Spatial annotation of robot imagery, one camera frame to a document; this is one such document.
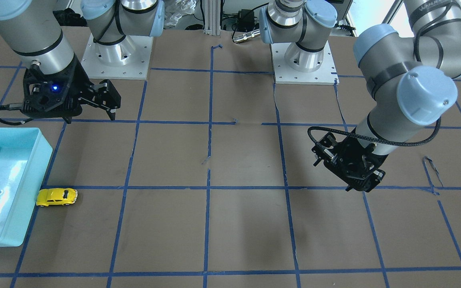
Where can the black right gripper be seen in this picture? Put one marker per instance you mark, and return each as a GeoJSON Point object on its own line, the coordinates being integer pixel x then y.
{"type": "Point", "coordinates": [79, 81]}

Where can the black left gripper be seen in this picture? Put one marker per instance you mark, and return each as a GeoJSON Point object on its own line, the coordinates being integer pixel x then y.
{"type": "Point", "coordinates": [344, 150]}

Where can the yellow beetle toy car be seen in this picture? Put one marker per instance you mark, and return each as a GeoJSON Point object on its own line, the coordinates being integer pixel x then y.
{"type": "Point", "coordinates": [56, 196]}

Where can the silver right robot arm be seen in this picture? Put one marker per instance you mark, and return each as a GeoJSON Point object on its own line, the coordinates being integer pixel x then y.
{"type": "Point", "coordinates": [31, 30]}

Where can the teal plastic storage bin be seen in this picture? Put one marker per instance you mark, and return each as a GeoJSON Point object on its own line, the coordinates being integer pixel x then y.
{"type": "Point", "coordinates": [24, 156]}

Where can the black power adapter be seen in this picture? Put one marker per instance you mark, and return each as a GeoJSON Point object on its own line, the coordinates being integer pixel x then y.
{"type": "Point", "coordinates": [245, 17]}

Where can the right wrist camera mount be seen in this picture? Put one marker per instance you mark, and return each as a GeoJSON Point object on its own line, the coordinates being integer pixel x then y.
{"type": "Point", "coordinates": [50, 95]}

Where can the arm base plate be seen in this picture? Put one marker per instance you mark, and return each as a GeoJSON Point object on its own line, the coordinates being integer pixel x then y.
{"type": "Point", "coordinates": [293, 65]}
{"type": "Point", "coordinates": [127, 60]}

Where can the aluminium frame post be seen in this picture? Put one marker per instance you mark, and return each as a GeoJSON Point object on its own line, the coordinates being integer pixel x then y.
{"type": "Point", "coordinates": [212, 12]}

